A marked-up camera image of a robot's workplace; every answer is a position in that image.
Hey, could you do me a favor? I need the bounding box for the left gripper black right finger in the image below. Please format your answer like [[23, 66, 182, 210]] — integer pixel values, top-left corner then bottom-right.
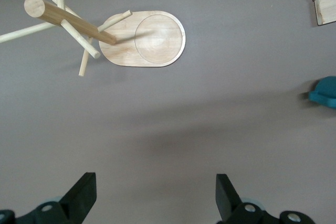
[[215, 173, 316, 224]]

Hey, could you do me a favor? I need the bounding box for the brown table cover cloth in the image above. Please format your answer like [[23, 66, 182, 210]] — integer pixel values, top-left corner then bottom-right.
[[0, 0, 336, 224]]

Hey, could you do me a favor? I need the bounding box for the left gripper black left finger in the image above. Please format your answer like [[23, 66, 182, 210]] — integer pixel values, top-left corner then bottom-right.
[[0, 172, 97, 224]]

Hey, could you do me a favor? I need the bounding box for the wooden cup rack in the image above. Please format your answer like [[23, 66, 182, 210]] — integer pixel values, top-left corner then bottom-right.
[[0, 0, 186, 77]]

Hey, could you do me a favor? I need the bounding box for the teal cup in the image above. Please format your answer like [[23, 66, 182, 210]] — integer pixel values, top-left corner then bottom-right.
[[308, 76, 336, 109]]

